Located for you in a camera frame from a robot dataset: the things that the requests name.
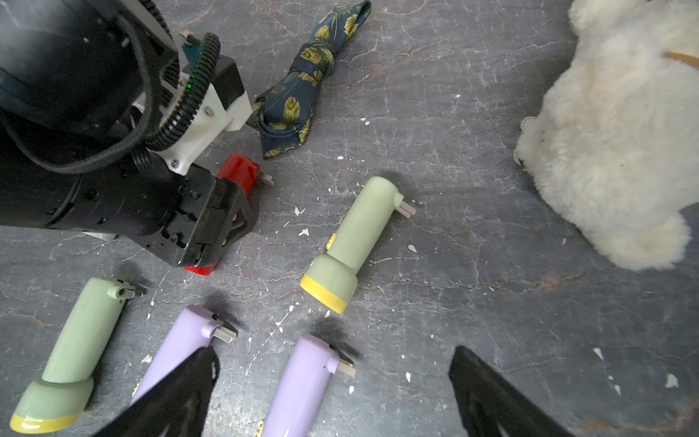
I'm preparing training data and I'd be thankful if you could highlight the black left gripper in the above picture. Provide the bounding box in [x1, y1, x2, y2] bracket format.
[1, 137, 257, 268]

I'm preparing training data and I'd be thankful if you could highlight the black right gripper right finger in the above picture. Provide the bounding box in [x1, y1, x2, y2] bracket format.
[449, 346, 571, 436]

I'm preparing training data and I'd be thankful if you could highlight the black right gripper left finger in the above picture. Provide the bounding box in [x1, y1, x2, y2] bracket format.
[96, 347, 220, 436]

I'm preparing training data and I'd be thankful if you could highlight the red flashlight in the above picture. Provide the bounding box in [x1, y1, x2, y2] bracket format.
[179, 154, 274, 276]

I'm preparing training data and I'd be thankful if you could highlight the green flashlight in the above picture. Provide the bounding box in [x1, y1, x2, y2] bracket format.
[300, 177, 416, 314]
[10, 277, 137, 434]

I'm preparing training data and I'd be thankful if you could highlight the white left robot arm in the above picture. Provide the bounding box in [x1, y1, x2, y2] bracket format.
[1, 1, 260, 275]

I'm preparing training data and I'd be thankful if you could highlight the purple flashlight middle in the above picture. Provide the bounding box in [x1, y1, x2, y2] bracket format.
[130, 305, 238, 404]

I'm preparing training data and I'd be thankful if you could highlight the purple flashlight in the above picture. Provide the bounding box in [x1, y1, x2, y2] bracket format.
[130, 305, 238, 404]
[258, 333, 356, 436]

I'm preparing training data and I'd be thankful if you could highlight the purple flashlight right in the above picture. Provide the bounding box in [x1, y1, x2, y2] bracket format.
[258, 333, 356, 436]

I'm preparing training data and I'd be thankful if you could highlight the dark floral bow tie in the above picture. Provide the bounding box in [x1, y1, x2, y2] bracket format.
[247, 1, 372, 160]

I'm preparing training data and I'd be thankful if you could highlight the white plush toy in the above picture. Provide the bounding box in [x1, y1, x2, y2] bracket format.
[513, 1, 698, 271]

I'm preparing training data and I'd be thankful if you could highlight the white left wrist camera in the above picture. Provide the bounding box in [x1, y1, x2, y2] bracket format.
[132, 30, 252, 176]

